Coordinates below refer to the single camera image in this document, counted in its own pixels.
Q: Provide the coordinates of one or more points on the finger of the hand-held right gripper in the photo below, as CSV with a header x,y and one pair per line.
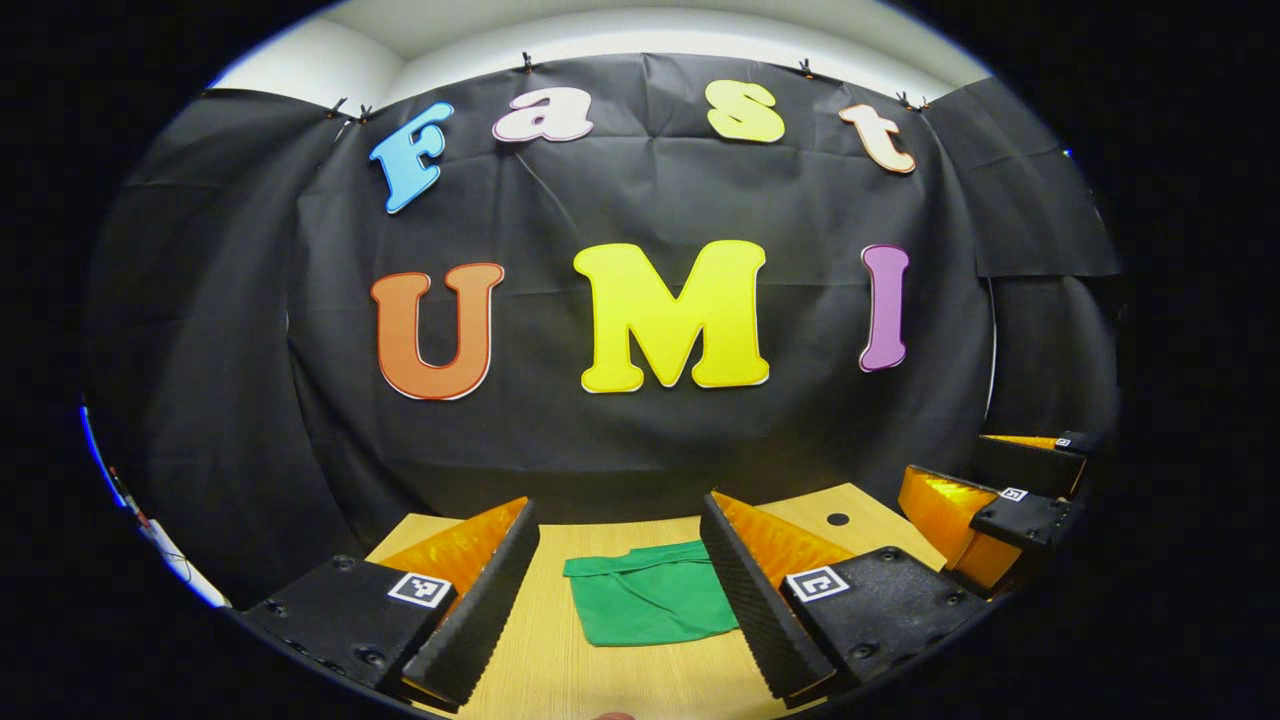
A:
x,y
1020,465
1030,520

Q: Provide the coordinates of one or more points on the black backdrop cloth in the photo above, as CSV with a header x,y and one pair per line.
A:
x,y
300,220

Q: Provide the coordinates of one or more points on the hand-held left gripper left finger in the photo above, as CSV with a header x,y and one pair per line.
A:
x,y
490,610

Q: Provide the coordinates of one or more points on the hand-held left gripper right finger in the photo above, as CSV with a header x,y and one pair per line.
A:
x,y
745,600

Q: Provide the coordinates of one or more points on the green T-shirt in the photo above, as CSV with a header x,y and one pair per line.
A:
x,y
650,600

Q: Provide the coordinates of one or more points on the row of black cloth clips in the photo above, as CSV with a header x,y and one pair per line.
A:
x,y
527,63

